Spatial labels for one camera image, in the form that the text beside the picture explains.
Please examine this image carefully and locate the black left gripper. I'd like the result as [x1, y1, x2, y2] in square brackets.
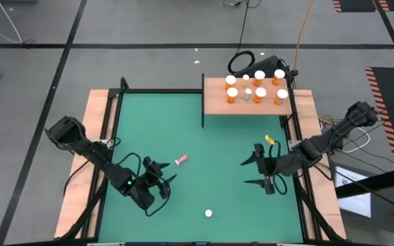
[135, 156, 178, 210]

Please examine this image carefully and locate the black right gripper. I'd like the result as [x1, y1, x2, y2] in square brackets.
[240, 143, 292, 195]

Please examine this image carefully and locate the small pink pill bottle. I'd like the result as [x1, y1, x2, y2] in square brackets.
[174, 153, 189, 167]

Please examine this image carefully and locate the orange pill bottle white cap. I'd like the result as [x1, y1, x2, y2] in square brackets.
[224, 74, 237, 91]
[273, 88, 289, 106]
[252, 70, 266, 87]
[252, 87, 268, 105]
[226, 87, 239, 105]
[271, 70, 286, 87]

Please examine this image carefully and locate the wooden shelf board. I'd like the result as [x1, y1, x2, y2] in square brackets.
[203, 77, 293, 116]

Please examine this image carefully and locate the green table mat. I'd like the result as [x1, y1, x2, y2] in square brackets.
[98, 92, 304, 243]

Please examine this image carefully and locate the computer monitor white screen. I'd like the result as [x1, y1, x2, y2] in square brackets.
[330, 160, 374, 219]

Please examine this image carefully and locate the black metal beam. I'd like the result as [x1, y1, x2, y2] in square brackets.
[335, 165, 394, 200]

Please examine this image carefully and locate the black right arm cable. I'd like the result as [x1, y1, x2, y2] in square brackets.
[270, 140, 289, 196]

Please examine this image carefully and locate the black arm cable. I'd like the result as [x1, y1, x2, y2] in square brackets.
[270, 140, 289, 196]
[109, 136, 172, 218]

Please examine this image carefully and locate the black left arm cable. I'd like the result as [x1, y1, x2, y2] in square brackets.
[109, 136, 172, 218]

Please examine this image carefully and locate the black table frame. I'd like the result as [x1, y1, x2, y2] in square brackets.
[55, 77, 348, 246]

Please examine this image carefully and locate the white looped cable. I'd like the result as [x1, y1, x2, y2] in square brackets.
[341, 128, 371, 154]

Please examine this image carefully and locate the black coiled floor cable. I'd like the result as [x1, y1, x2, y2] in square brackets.
[226, 0, 257, 74]

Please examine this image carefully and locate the long yellow cable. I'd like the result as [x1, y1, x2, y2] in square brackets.
[292, 0, 316, 74]

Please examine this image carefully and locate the thin black floor cable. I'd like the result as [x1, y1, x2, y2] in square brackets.
[222, 0, 263, 10]

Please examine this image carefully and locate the white floor cable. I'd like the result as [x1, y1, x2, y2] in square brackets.
[0, 0, 25, 44]

